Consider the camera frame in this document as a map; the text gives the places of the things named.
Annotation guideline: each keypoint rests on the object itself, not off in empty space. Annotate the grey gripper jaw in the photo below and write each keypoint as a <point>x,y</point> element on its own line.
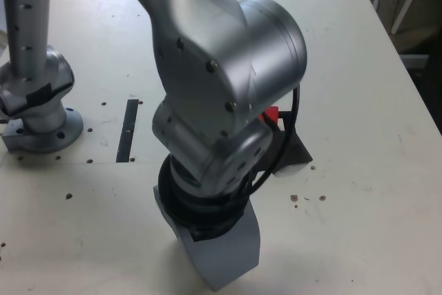
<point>228,260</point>
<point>165,210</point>

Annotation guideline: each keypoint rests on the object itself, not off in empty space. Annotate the red cube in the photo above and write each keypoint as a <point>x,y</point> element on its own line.
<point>273,113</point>

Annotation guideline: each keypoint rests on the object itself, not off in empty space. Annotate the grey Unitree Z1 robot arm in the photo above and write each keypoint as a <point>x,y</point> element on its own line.
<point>224,49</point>

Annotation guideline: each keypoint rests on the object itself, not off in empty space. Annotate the black tape square outline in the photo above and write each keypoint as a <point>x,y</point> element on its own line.
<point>294,146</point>

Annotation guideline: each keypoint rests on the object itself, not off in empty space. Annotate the black tape strip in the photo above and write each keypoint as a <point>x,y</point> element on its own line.
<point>126,136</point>

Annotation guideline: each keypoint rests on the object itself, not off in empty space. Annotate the grey metal rail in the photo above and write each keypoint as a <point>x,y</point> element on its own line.
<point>414,61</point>

